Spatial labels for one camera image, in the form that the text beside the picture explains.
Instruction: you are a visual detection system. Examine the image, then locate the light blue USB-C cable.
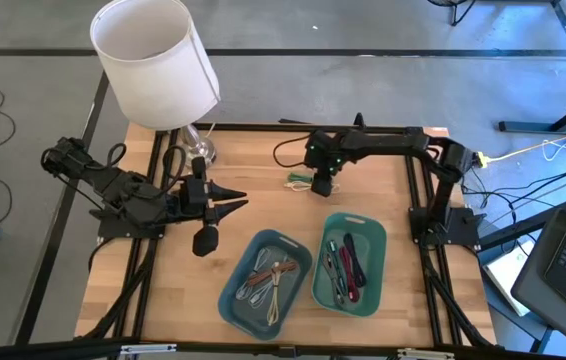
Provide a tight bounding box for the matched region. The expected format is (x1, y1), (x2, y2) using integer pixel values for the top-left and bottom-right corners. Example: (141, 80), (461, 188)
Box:
(247, 277), (290, 310)

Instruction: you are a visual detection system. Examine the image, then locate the teal plastic bin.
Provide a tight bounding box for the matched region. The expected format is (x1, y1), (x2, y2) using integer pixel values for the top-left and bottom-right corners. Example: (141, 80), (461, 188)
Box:
(310, 211), (388, 318)

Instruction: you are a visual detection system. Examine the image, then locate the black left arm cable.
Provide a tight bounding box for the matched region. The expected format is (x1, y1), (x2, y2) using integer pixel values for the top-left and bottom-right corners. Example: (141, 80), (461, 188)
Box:
(104, 142), (188, 199)

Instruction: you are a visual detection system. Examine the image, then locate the yellow extension cord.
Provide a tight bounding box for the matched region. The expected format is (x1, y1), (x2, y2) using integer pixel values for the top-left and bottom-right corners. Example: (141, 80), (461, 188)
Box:
(485, 122), (566, 164)

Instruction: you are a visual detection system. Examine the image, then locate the silver metal bracket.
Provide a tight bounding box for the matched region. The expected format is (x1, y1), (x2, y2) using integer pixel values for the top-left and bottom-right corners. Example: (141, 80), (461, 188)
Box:
(119, 343), (178, 356)
(396, 348), (457, 360)

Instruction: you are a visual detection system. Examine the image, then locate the black power cords bundle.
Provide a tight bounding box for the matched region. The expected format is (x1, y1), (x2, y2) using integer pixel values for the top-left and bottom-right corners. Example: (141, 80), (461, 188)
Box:
(460, 164), (566, 226)

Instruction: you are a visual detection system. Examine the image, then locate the black aluminium frame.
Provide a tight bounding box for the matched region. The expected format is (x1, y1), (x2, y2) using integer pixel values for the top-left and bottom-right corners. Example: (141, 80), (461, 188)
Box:
(0, 122), (566, 360)

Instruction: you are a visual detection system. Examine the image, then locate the blue white braided cable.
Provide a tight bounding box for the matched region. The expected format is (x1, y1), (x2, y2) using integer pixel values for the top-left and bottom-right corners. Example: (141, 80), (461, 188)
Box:
(320, 251), (347, 308)

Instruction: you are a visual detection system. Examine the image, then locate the black USB-C cable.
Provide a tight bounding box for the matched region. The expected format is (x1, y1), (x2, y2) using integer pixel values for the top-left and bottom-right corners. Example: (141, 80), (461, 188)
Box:
(342, 232), (368, 290)

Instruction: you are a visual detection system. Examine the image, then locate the grey blue USB-C cable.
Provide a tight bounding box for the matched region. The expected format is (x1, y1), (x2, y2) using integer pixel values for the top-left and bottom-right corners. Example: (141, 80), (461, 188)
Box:
(235, 247), (272, 302)

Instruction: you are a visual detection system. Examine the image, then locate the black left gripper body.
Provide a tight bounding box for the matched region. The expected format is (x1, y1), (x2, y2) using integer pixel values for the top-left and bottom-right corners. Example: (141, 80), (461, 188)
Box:
(178, 156), (220, 258)

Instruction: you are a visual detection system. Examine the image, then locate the blue plastic bin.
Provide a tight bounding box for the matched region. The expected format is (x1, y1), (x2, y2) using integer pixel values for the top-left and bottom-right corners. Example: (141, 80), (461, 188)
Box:
(217, 228), (314, 342)

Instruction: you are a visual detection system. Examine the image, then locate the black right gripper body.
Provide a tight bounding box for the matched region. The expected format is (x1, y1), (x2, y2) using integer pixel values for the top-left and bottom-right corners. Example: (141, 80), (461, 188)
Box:
(304, 128), (350, 199)

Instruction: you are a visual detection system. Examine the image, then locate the silver table lamp white shade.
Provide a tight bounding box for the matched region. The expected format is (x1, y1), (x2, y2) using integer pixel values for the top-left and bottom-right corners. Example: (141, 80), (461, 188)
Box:
(89, 0), (222, 174)

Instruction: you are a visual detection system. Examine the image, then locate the dark teal USB-C cable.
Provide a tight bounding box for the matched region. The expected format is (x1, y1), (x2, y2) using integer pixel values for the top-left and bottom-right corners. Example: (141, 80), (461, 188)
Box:
(326, 238), (349, 297)

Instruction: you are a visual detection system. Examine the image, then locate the white book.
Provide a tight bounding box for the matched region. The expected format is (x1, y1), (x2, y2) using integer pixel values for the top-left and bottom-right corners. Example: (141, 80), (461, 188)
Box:
(482, 238), (537, 317)

